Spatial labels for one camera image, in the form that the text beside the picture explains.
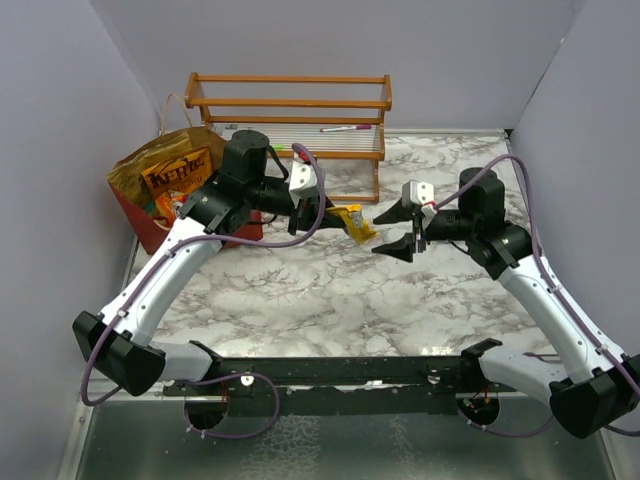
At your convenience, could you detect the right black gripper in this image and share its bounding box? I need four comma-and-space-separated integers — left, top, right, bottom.
372, 196, 477, 261

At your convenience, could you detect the yellow M&M's packet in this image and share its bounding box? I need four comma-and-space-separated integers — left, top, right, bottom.
327, 204, 378, 245

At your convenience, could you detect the orange honey dijon chips bag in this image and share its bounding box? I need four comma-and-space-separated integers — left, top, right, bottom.
141, 147, 213, 213

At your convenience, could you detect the gold kettle chips bag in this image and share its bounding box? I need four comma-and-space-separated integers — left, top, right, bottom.
107, 129, 192, 207

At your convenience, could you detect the Fox's fruits candy bag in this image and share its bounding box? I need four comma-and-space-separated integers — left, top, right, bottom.
153, 190, 187, 230

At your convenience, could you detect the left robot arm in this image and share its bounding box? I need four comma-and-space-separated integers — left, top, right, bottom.
72, 130, 343, 406

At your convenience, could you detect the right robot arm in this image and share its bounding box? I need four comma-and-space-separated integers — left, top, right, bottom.
373, 168, 639, 439

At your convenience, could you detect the red paper bag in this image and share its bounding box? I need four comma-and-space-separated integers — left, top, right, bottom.
105, 92, 264, 256

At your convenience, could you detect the wooden shelf rack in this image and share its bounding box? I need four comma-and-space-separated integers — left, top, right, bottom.
184, 72, 393, 203

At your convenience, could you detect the purple marker pen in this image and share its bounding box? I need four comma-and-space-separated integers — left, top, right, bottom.
319, 124, 373, 133

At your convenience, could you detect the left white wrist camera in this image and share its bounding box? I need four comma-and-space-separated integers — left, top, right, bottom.
288, 154, 319, 205

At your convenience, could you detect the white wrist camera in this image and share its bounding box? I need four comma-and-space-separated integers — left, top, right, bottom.
288, 154, 319, 205
401, 180, 436, 219

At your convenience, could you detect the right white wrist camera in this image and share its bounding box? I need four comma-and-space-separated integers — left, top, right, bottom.
401, 180, 436, 219

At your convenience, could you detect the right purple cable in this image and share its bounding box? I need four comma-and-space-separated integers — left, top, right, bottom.
434, 153, 640, 439

